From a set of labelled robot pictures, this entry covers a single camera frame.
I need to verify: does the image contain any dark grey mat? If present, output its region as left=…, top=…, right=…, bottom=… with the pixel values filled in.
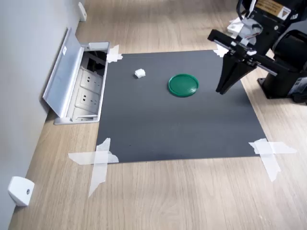
left=96, top=49, right=268, bottom=164

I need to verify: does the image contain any round green lid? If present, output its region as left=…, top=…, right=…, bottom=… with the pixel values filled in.
left=167, top=73, right=200, bottom=98

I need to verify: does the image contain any silver cable duct with sockets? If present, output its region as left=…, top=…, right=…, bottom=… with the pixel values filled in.
left=42, top=26, right=111, bottom=126

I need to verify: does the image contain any small white wall bracket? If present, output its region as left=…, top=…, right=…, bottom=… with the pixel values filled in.
left=78, top=1, right=87, bottom=22

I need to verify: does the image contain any white tape strip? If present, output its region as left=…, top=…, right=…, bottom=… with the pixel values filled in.
left=213, top=44, right=229, bottom=58
left=248, top=139, right=298, bottom=155
left=259, top=153, right=282, bottom=183
left=106, top=45, right=124, bottom=64
left=68, top=150, right=119, bottom=166
left=88, top=138, right=112, bottom=198

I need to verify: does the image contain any large white corner bracket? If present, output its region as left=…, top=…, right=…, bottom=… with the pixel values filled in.
left=7, top=176, right=35, bottom=207

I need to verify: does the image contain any white camera cable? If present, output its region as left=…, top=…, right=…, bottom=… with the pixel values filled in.
left=247, top=0, right=257, bottom=18

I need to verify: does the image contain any white stand with flat foot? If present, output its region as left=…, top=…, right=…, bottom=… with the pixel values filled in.
left=227, top=18, right=244, bottom=37

